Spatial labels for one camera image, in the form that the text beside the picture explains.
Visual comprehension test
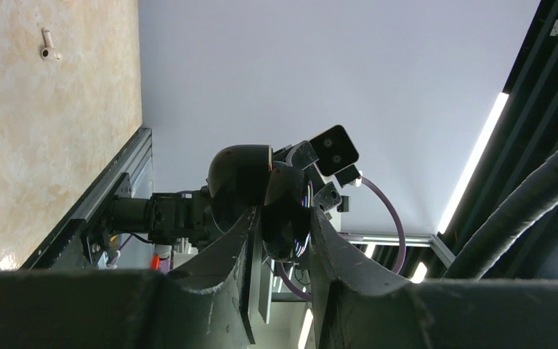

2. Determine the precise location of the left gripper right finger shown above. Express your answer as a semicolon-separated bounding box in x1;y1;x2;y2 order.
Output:
310;209;558;348

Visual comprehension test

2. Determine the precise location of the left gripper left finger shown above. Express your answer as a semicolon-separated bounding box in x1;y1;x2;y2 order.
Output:
0;209;259;348

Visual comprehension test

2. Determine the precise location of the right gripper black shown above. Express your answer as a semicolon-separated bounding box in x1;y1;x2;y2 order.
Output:
274;140;350;222

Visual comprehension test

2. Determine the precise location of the black earbud charging case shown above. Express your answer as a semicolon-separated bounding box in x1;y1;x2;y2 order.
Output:
207;145;313;263

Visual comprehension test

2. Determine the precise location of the white wireless earbud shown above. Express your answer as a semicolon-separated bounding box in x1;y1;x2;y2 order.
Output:
40;28;62;62

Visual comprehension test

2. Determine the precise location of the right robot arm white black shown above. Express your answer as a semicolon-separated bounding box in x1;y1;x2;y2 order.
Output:
108;140;348;245

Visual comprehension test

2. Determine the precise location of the black corrugated cable conduit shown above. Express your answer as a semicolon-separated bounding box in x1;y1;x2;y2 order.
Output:
443;129;558;281

